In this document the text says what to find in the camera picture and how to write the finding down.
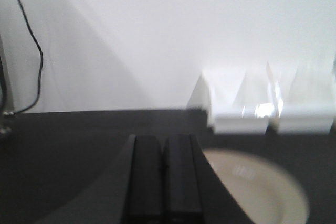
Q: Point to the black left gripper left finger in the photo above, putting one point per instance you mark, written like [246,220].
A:
[128,191]

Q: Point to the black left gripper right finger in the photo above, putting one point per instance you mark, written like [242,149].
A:
[193,192]

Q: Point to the beige round plate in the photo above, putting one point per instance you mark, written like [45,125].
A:
[264,191]

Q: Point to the middle white plastic bin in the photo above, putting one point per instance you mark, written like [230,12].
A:
[262,96]

